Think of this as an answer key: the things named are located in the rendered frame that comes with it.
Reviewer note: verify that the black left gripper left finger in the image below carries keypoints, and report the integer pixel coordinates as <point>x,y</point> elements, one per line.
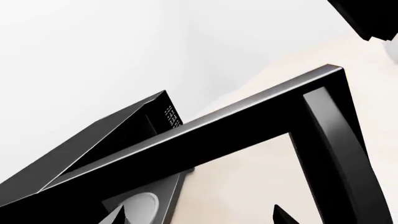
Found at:
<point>116,217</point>

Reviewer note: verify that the black angular object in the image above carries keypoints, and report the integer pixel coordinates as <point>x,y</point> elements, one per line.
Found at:
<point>367,14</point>

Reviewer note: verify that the glass microwave turntable plate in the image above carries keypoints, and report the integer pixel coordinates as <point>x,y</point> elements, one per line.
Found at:
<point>143,205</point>

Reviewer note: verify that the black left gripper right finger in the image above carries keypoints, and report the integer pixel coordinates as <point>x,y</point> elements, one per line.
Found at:
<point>283,217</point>

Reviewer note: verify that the black microwave body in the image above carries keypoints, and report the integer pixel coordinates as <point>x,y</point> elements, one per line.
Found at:
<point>93,144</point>

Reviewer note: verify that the black microwave door with window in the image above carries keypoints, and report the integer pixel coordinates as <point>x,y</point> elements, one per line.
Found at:
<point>236,137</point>

